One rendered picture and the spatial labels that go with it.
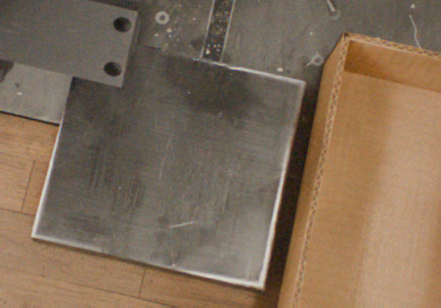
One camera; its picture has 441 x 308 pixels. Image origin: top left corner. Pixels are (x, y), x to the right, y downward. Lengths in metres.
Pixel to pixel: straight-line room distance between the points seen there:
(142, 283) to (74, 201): 0.08
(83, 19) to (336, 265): 0.31
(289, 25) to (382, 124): 0.10
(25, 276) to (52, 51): 0.24
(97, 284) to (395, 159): 0.24
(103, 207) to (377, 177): 0.20
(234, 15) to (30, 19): 0.28
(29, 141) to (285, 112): 0.19
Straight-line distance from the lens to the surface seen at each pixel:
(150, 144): 0.78
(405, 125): 0.82
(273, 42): 0.83
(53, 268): 0.78
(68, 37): 0.58
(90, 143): 0.77
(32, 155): 0.79
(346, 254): 0.79
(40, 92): 0.81
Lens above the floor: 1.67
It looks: 75 degrees down
